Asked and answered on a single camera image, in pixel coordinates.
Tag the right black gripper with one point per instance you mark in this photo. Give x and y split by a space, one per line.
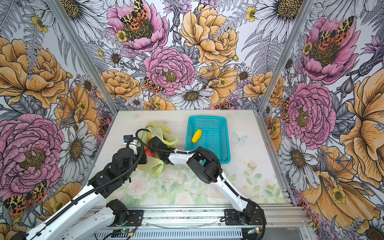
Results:
151 148

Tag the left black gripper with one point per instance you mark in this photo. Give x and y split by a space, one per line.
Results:
141 154

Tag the yellow-green plastic bag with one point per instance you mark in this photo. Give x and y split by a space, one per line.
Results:
155 166

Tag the yellow corn toy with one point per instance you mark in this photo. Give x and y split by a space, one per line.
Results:
197 135

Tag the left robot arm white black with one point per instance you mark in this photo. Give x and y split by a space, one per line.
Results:
65 224

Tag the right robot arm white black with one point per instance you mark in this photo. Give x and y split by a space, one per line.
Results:
207 167

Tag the orange fruit toy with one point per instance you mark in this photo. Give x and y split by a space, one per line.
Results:
149 153

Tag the teal plastic basket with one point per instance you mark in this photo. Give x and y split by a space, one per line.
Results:
215 136

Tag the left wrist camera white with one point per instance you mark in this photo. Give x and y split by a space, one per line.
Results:
131 143

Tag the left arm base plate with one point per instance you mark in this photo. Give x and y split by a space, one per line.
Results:
132 217

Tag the aluminium front rail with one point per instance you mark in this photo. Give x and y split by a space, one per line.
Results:
277 216

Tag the white vented cable duct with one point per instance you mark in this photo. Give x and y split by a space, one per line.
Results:
201 233

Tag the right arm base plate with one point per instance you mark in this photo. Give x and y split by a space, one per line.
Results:
236 218

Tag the left aluminium corner post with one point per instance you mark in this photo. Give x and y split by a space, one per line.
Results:
69 30

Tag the aluminium corner post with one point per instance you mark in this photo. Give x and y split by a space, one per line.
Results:
291 40
69 30

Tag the right aluminium corner post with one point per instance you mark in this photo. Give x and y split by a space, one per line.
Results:
291 40

